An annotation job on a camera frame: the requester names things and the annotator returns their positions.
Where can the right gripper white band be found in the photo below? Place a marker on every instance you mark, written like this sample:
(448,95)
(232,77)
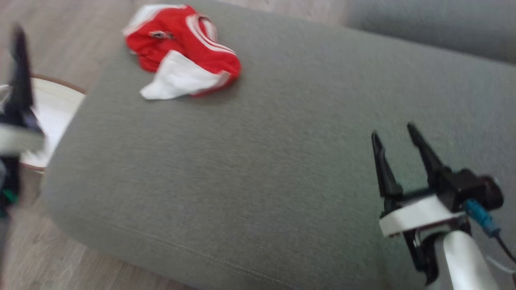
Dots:
(419,213)

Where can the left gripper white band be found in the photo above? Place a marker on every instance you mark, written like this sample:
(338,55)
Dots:
(16,139)

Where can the red jersey white trim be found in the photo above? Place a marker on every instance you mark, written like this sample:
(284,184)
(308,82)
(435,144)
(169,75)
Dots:
(181,40)

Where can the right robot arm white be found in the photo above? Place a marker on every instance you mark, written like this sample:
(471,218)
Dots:
(463,262)

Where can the white round laundry basket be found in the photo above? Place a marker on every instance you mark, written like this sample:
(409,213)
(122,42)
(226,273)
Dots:
(52,108)

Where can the small grey sofa cushion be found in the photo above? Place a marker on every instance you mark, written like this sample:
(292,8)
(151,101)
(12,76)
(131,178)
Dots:
(443,24)

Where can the large grey sofa seat cushion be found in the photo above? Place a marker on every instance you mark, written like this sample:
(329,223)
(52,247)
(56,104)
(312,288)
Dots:
(262,161)

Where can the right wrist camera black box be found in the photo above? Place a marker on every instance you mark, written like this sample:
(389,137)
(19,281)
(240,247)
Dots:
(463,185)

